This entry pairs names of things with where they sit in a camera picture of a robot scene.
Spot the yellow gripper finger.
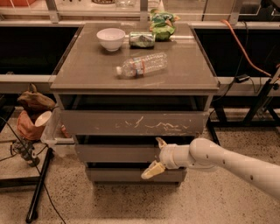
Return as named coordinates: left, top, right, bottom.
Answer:
left=141, top=161, right=165, bottom=179
left=156, top=137, right=167, bottom=150

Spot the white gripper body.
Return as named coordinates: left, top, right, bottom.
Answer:
left=159, top=144, right=193, bottom=169

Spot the grey drawer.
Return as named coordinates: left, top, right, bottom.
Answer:
left=75, top=144, right=160, bottom=163
left=61, top=110, right=208, bottom=137
left=86, top=168, right=186, bottom=183

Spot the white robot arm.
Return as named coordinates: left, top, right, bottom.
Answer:
left=141, top=137, right=280, bottom=200

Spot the grey drawer cabinet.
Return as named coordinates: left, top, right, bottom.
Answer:
left=51, top=24, right=219, bottom=183

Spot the grey bottom drawer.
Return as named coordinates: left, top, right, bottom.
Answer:
left=86, top=168, right=186, bottom=183

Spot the grey top drawer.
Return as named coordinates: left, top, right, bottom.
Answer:
left=61, top=110, right=208, bottom=137

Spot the clear plastic water bottle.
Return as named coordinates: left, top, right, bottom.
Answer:
left=115, top=52, right=168, bottom=78

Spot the black power adapter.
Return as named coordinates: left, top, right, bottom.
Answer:
left=234, top=74, right=250, bottom=83

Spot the green soda can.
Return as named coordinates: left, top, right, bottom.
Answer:
left=129, top=31, right=155, bottom=48

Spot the clear plastic bin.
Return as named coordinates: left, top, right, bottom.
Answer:
left=40, top=108, right=74, bottom=156

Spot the white bowl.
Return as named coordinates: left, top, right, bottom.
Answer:
left=96, top=28, right=125, bottom=52

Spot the green chip bag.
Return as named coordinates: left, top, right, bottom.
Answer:
left=150, top=9, right=180, bottom=41

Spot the white cup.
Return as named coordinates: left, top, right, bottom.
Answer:
left=35, top=111, right=52, bottom=127

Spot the black table leg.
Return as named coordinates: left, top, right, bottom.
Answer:
left=25, top=148, right=53, bottom=224

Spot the small grey device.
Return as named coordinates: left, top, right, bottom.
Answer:
left=11, top=139, right=40, bottom=167

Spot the orange cloth bag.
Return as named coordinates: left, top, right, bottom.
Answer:
left=17, top=110, right=45, bottom=141

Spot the orange cable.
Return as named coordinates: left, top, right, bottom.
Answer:
left=220, top=18, right=272, bottom=78

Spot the black floor cable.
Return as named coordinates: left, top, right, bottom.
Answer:
left=0, top=115, right=67, bottom=224

